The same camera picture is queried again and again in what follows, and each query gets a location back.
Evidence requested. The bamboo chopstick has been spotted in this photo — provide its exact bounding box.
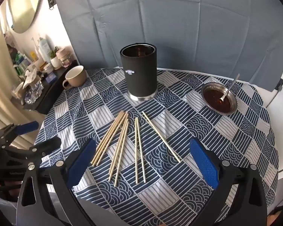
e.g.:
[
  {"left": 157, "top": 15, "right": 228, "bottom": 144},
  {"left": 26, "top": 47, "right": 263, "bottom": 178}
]
[
  {"left": 94, "top": 112, "right": 128, "bottom": 166},
  {"left": 91, "top": 110, "right": 124, "bottom": 166},
  {"left": 114, "top": 119, "right": 129, "bottom": 187},
  {"left": 108, "top": 117, "right": 128, "bottom": 181}
]

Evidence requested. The crumpled foil wrapper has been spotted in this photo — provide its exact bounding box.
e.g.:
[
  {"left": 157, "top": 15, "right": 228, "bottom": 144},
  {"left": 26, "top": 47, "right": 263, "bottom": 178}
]
[{"left": 24, "top": 81, "right": 44, "bottom": 105}]

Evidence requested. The blue patterned tablecloth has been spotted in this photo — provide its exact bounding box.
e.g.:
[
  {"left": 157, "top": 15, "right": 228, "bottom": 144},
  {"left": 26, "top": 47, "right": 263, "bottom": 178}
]
[{"left": 36, "top": 68, "right": 279, "bottom": 225}]

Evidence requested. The blue small box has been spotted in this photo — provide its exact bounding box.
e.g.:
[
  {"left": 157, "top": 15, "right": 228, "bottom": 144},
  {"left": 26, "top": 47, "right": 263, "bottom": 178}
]
[{"left": 45, "top": 72, "right": 57, "bottom": 84}]

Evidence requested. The metal spoon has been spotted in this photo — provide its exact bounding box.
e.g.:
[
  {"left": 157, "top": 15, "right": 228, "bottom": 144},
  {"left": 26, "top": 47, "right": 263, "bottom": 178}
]
[{"left": 220, "top": 74, "right": 240, "bottom": 102}]

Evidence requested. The steel sauce bowl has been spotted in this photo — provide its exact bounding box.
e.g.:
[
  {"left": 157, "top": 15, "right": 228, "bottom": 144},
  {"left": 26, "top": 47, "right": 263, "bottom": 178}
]
[{"left": 201, "top": 82, "right": 238, "bottom": 115}]

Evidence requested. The small potted plant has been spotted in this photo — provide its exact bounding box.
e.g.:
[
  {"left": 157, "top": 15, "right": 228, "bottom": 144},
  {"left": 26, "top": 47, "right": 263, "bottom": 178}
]
[{"left": 49, "top": 47, "right": 62, "bottom": 69}]

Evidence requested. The beige ceramic mug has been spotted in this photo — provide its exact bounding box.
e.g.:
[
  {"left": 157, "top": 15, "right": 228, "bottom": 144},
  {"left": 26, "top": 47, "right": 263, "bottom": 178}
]
[{"left": 62, "top": 65, "right": 87, "bottom": 89}]

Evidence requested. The white lotion bottle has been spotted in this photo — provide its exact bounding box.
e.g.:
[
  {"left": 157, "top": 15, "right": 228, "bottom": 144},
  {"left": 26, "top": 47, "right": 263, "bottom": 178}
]
[{"left": 38, "top": 37, "right": 51, "bottom": 63}]

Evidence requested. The pink glass jar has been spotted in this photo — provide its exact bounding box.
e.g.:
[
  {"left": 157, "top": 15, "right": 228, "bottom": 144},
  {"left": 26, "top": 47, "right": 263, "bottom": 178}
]
[{"left": 56, "top": 47, "right": 73, "bottom": 68}]

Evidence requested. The black backdrop clamp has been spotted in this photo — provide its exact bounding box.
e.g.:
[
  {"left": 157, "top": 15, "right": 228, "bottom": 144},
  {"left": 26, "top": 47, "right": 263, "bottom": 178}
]
[{"left": 275, "top": 78, "right": 283, "bottom": 91}]

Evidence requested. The black cylindrical utensil holder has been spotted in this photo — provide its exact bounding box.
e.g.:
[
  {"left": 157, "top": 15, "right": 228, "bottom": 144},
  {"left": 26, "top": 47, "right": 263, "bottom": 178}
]
[{"left": 120, "top": 43, "right": 158, "bottom": 101}]

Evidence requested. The grey-blue backdrop cloth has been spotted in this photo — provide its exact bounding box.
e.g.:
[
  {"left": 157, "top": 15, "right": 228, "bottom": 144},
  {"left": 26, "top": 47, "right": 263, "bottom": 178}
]
[{"left": 56, "top": 0, "right": 283, "bottom": 91}]

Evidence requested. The oval wall mirror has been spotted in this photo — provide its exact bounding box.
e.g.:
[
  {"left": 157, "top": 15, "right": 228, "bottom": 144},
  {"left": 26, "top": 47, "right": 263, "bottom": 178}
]
[{"left": 5, "top": 0, "right": 41, "bottom": 34}]

